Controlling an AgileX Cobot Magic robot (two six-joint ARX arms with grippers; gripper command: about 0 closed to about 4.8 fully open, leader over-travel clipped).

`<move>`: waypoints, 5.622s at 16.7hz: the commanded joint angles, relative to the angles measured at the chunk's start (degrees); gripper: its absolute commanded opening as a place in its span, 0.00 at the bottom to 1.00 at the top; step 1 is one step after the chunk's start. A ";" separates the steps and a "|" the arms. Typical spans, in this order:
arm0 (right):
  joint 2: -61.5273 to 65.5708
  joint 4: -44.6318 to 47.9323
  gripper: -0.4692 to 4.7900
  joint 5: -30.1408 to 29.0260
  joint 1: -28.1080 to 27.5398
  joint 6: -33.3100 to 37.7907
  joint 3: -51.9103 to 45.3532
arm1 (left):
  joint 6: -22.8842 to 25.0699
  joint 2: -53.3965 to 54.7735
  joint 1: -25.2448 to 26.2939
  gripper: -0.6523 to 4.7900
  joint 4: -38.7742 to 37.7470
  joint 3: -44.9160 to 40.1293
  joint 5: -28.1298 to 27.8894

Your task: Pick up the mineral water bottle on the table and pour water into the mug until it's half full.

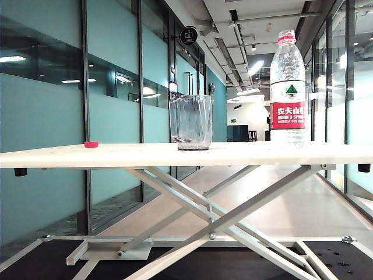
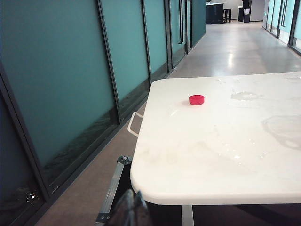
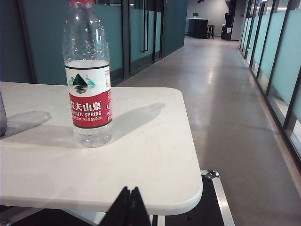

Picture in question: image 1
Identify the red plastic bottle cap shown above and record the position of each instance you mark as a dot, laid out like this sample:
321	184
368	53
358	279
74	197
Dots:
91	144

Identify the wooden bar stool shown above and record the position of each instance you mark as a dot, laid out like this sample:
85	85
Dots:
253	134

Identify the dark teal cabinet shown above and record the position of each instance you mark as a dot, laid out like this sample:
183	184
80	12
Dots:
237	132

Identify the clear glass mug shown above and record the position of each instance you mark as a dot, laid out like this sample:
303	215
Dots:
193	128

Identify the round black hanging sign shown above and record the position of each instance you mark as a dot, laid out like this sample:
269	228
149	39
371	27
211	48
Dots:
189	35

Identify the white scissor lift table frame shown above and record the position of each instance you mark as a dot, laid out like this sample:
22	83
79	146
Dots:
224	225

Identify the green wall plant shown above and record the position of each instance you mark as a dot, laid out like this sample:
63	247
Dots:
233	120

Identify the black perforated base board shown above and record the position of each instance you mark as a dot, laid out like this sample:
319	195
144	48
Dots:
204	262

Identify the long ceiling light strip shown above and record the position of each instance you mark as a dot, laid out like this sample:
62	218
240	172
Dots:
256	67

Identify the black rubber table foot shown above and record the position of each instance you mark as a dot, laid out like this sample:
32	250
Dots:
20	172
364	168

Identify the clear mineral water bottle red label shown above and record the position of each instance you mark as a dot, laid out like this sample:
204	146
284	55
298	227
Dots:
287	116

